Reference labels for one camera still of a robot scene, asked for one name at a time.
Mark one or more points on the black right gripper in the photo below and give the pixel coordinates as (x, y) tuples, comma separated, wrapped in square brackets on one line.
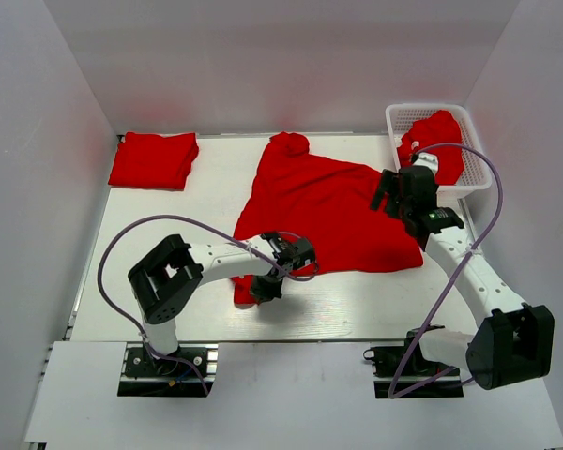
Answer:
[(389, 183)]

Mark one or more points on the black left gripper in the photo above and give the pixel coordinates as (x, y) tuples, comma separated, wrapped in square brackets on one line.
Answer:
[(262, 292)]

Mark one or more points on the red t shirt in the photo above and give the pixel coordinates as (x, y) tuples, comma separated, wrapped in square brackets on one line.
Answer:
[(151, 161), (328, 202)]

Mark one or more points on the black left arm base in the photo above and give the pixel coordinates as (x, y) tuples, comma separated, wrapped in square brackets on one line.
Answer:
[(143, 376)]

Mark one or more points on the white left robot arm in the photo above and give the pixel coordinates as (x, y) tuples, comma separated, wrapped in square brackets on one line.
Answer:
[(165, 279)]

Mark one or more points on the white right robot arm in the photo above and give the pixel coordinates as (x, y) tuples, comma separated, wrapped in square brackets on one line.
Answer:
[(514, 340)]

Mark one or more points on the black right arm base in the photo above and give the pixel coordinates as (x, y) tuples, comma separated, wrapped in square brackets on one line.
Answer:
[(385, 358)]

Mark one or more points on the white plastic basket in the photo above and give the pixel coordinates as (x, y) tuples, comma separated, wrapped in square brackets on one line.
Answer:
[(412, 126)]

